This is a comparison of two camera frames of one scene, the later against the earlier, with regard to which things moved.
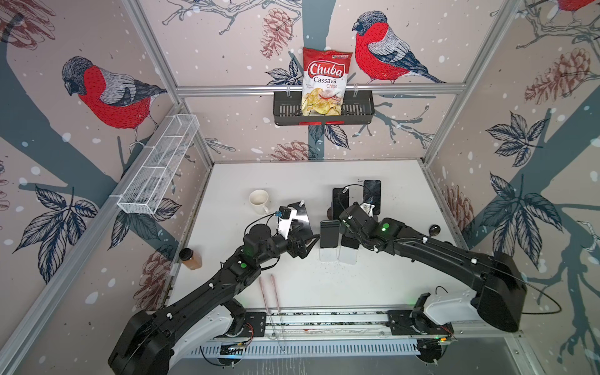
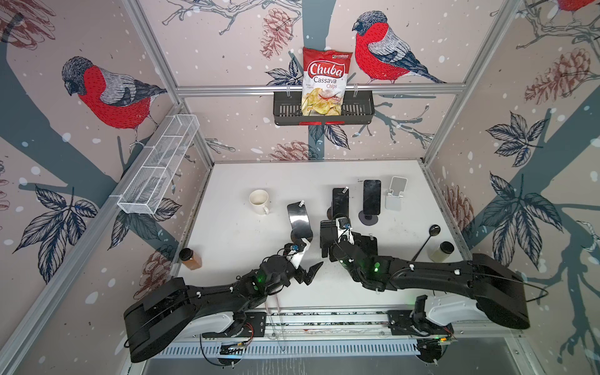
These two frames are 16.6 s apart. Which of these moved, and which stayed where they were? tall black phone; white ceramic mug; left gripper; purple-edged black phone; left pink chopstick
Moved: left gripper
Stayed: white ceramic mug; left pink chopstick; purple-edged black phone; tall black phone
